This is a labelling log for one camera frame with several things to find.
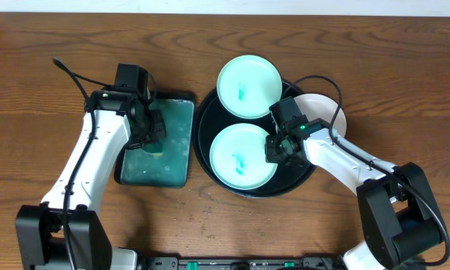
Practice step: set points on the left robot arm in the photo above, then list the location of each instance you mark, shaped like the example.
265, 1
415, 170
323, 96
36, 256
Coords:
64, 230

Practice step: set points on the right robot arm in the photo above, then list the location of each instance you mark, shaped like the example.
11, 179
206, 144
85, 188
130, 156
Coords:
400, 218

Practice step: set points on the mint plate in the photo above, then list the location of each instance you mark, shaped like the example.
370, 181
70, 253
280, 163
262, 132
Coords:
248, 85
238, 157

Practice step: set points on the white plate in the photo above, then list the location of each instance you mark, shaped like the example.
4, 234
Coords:
318, 106

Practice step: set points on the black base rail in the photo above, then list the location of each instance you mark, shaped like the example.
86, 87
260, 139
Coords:
308, 262

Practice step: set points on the green yellow sponge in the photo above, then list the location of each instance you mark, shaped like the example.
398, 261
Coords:
155, 148

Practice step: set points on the round black tray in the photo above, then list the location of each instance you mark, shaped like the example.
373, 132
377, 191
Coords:
211, 118

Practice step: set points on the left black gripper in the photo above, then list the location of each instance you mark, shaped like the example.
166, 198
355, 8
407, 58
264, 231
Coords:
150, 132

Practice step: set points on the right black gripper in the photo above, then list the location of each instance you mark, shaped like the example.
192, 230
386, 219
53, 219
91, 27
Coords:
271, 154

